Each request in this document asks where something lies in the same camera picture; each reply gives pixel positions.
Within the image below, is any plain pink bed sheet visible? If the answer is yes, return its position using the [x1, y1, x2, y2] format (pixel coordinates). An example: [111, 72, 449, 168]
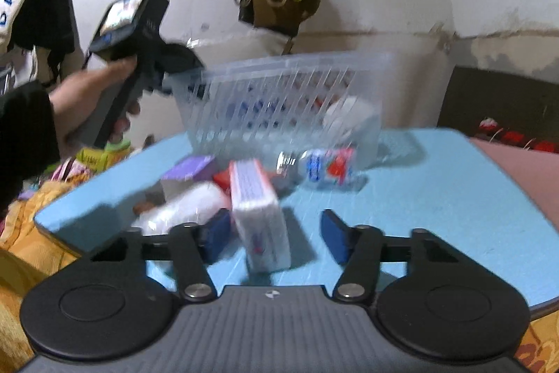
[469, 137, 559, 234]

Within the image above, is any red patterned cloth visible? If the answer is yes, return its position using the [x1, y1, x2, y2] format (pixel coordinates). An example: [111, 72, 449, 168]
[475, 117, 557, 154]

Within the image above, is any orange floral blanket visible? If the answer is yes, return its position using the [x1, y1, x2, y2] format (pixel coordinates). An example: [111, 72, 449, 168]
[0, 176, 559, 373]

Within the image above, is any white plastic bag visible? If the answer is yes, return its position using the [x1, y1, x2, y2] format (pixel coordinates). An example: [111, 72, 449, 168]
[131, 181, 232, 236]

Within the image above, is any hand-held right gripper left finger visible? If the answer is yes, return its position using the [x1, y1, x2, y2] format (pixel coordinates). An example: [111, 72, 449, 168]
[89, 208, 233, 304]

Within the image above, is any person's left hand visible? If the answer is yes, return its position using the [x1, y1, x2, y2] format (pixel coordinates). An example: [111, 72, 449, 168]
[48, 58, 141, 156]

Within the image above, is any black hanging garment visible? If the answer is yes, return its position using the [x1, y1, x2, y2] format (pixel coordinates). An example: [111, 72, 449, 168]
[9, 0, 77, 85]

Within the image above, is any purple cardboard box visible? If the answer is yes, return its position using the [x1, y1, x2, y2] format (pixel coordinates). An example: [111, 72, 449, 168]
[146, 155, 217, 201]

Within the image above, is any white round roll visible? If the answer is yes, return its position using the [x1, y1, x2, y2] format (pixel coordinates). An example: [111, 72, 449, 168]
[322, 97, 380, 142]

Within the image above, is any green yellow packet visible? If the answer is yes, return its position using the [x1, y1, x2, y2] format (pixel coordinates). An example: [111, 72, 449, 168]
[76, 139, 132, 173]

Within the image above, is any pink white tissue pack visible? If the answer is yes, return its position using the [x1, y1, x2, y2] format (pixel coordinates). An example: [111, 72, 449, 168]
[229, 158, 292, 274]

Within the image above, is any dark wooden headboard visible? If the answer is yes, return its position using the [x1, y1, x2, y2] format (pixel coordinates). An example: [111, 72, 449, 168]
[437, 65, 559, 155]

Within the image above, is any plastic bottle with red label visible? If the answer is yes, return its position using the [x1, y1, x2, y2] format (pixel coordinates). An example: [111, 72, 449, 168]
[277, 146, 363, 190]

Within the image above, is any clear plastic basket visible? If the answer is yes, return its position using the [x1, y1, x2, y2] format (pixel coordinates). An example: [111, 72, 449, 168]
[168, 51, 394, 173]

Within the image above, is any pink striped sheet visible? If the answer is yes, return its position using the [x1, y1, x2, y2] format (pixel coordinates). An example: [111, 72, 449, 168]
[50, 158, 90, 184]

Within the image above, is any olive hanging bag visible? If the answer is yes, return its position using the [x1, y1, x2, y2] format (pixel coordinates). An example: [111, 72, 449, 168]
[238, 0, 321, 37]

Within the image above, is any small red packet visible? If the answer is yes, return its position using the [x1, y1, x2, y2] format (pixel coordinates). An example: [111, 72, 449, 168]
[213, 171, 232, 194]

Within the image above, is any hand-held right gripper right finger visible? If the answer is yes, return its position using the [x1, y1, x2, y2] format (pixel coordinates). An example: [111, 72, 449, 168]
[320, 208, 466, 304]

